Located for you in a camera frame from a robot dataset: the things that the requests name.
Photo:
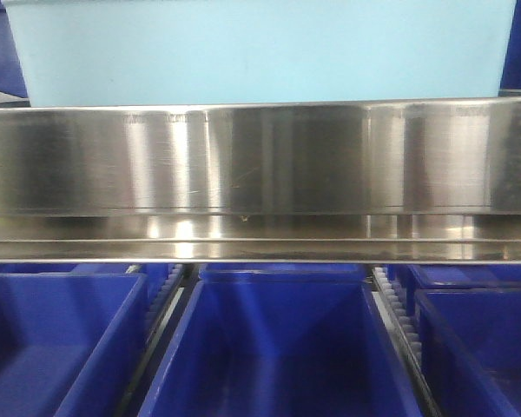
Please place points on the light blue plastic bin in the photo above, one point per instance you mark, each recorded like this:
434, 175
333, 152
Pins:
86, 53

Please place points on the blue bin lower center rear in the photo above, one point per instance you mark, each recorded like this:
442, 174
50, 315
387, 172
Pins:
282, 271

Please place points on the blue bin lower left rear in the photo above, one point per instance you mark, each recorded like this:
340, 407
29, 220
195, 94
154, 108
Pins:
82, 268

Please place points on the blue bin lower center front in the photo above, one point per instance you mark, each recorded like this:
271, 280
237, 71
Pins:
280, 348

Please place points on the blue bin lower right rear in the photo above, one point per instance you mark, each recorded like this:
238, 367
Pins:
408, 278

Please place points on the blue bin lower left front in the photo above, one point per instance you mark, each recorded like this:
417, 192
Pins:
69, 344

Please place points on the blue bin lower right front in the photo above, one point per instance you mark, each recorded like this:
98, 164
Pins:
471, 350

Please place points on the dark blue bin upper left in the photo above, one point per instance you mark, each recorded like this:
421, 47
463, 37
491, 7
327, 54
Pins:
11, 77

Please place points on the left roller track rail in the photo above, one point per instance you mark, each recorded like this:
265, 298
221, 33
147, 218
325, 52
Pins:
169, 286

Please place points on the roller track rail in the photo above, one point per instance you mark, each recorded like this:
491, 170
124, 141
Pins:
169, 286
405, 338

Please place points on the right roller track rail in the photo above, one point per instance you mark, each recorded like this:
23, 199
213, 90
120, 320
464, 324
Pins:
405, 338

